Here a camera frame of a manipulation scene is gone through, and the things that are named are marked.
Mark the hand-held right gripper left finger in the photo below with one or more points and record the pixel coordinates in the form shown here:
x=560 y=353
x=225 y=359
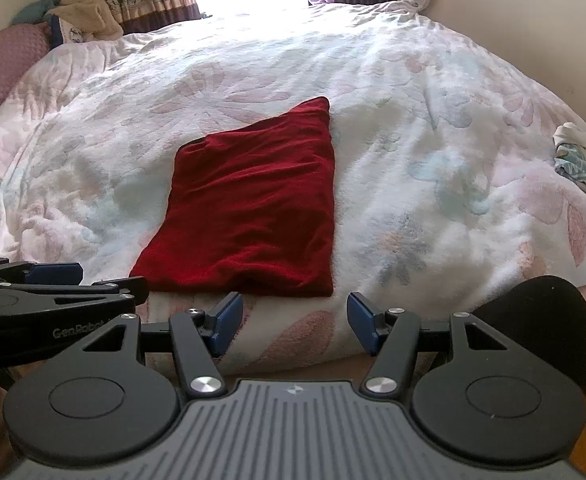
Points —
x=225 y=322

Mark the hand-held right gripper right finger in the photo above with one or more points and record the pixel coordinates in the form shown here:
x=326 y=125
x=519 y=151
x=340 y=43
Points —
x=365 y=322

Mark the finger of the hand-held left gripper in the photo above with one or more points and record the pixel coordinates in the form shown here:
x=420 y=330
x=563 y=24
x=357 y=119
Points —
x=123 y=290
x=55 y=273

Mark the red zip-neck sweater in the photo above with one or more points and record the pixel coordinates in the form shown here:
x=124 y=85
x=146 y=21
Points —
x=253 y=210

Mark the white floral blanket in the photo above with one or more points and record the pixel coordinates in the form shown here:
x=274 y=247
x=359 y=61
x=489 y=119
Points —
x=423 y=160

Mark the black rounded object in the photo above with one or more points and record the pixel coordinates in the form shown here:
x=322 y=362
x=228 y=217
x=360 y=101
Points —
x=538 y=305

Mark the pink textured cushion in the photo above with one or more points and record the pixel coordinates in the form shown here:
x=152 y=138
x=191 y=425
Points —
x=3 y=65

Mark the navy-edged printed cushion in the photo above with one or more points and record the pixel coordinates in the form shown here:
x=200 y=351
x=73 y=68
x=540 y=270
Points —
x=68 y=30

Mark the beige plush blanket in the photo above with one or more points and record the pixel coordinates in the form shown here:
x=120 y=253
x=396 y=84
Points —
x=90 y=15

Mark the teal plush cloth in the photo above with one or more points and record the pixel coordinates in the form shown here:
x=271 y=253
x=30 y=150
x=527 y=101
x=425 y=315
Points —
x=33 y=10

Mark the white printed garment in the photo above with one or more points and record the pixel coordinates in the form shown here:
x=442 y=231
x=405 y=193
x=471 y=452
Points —
x=583 y=165

